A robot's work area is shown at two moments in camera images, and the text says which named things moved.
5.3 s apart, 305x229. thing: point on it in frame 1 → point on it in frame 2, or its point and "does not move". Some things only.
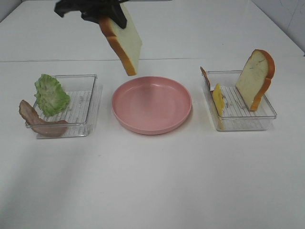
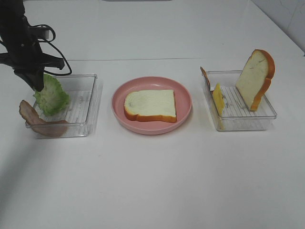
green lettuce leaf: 50,96 does not move
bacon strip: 54,129 does not move
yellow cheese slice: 218,99 does not move
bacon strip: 204,73 does not move
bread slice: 127,42 → 150,105
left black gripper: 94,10 → 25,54
